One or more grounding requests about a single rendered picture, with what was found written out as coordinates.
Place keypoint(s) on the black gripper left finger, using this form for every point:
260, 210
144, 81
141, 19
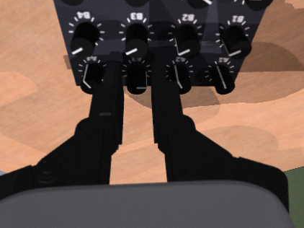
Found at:
85, 158

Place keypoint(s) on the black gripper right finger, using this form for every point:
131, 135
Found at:
190, 155

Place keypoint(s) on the black knob box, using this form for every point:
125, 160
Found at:
203, 42

